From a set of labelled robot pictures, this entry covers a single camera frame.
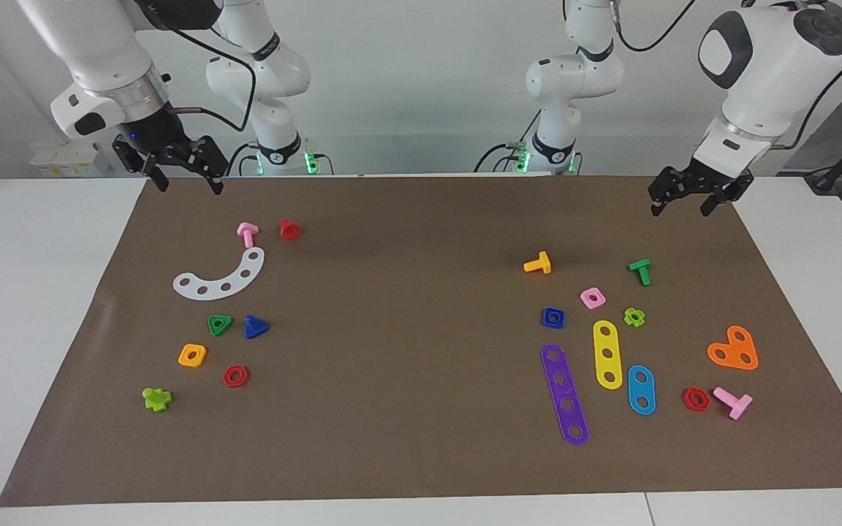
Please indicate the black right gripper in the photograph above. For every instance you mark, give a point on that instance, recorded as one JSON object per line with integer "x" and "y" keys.
{"x": 158, "y": 139}

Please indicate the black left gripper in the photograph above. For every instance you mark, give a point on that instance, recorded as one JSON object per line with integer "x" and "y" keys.
{"x": 706, "y": 177}

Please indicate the blue triangle-head bolt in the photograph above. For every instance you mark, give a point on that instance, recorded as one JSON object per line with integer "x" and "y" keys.
{"x": 254, "y": 329}

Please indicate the blue square nut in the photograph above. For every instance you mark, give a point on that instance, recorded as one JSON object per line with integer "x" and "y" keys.
{"x": 560, "y": 322}

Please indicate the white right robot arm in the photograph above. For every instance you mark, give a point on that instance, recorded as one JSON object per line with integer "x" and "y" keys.
{"x": 92, "y": 51}

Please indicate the pink plastic bolt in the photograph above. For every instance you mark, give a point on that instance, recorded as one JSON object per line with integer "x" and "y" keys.
{"x": 739, "y": 405}
{"x": 247, "y": 234}

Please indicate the dark green plastic bolt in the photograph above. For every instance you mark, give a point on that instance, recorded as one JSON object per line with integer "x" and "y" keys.
{"x": 642, "y": 272}

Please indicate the white box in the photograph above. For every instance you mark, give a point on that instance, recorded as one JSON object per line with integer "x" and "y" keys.
{"x": 63, "y": 161}

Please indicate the red plastic bolt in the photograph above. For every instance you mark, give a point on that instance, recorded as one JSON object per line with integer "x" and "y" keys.
{"x": 289, "y": 231}

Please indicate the white curved five-hole plate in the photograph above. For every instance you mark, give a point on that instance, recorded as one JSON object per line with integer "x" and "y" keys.
{"x": 235, "y": 280}

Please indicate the lime green cross nut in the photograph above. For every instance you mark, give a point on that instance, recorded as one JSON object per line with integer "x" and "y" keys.
{"x": 641, "y": 319}

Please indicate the pink square nut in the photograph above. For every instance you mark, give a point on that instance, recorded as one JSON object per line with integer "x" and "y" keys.
{"x": 601, "y": 301}

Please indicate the orange heart plate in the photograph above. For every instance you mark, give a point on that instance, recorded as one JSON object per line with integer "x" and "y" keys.
{"x": 734, "y": 352}

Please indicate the green triangle nut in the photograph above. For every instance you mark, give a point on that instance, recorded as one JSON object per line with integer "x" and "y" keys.
{"x": 211, "y": 329}

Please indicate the orange plastic bolt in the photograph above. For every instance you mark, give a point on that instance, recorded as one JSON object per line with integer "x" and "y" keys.
{"x": 541, "y": 264}

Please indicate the yellow three-hole plate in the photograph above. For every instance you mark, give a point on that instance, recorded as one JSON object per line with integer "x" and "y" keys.
{"x": 607, "y": 342}

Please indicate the orange square nut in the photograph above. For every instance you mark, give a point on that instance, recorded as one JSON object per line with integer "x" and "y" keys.
{"x": 183, "y": 359}

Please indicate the blue two-hole plate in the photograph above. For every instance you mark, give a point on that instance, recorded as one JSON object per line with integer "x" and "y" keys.
{"x": 641, "y": 390}

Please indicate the red hexagon nut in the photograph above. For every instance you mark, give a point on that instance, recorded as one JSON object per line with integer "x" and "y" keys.
{"x": 227, "y": 378}
{"x": 687, "y": 400}

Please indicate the purple four-hole plate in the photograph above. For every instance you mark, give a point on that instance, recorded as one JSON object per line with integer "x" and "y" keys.
{"x": 556, "y": 367}

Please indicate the lime green cross-head bolt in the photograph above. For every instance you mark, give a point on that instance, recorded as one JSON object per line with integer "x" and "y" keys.
{"x": 156, "y": 400}

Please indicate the brown table mat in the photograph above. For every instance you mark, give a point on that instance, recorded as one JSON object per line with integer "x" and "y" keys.
{"x": 392, "y": 409}

